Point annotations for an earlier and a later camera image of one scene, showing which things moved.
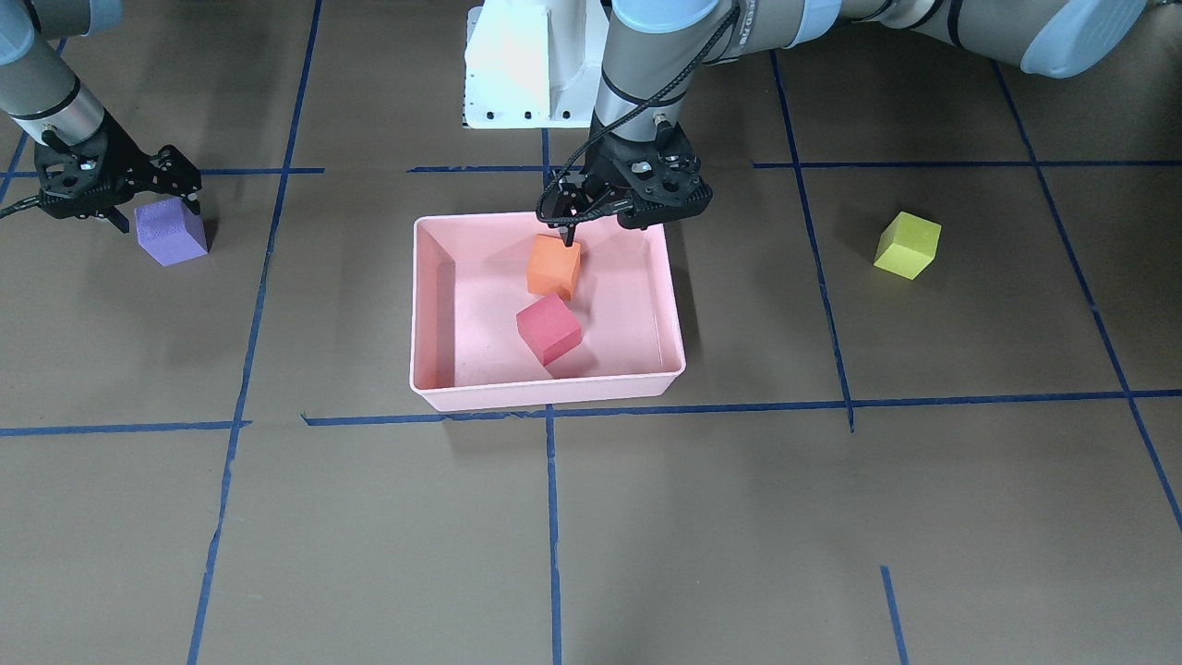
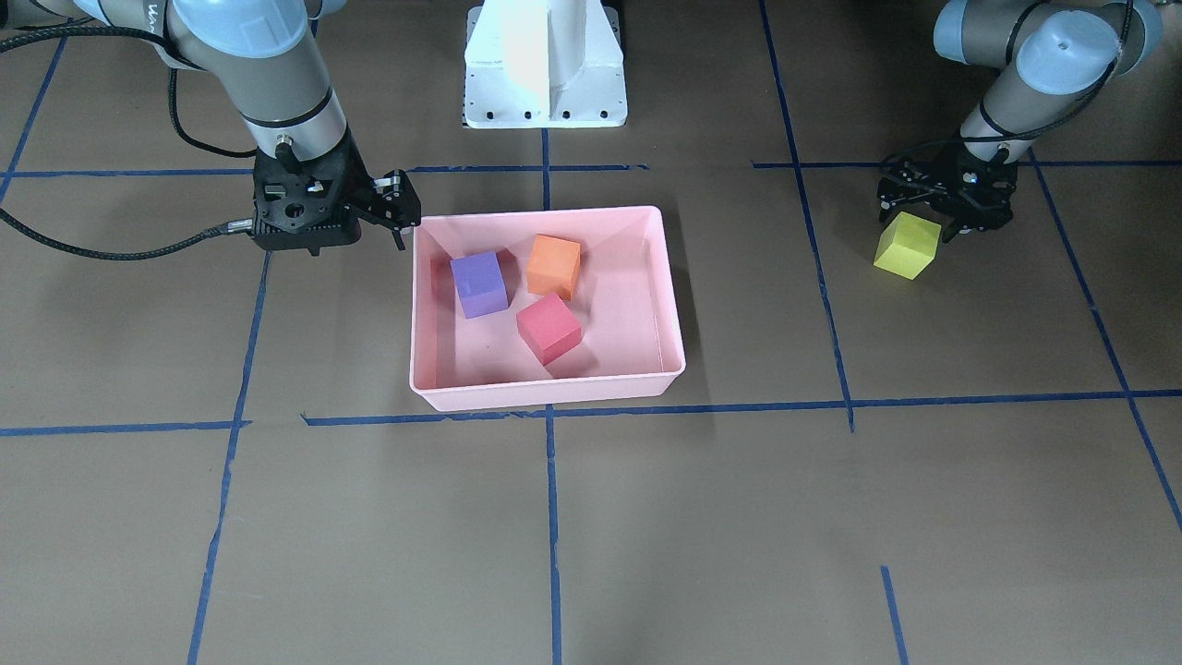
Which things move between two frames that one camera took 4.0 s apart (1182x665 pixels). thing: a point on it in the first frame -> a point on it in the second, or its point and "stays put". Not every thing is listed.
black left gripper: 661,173 -> 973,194
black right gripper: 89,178 -> 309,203
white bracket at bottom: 534,64 stays put
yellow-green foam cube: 908,245 stays put
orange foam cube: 553,268 stays put
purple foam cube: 171,230 -> 480,284
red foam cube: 550,329 stays put
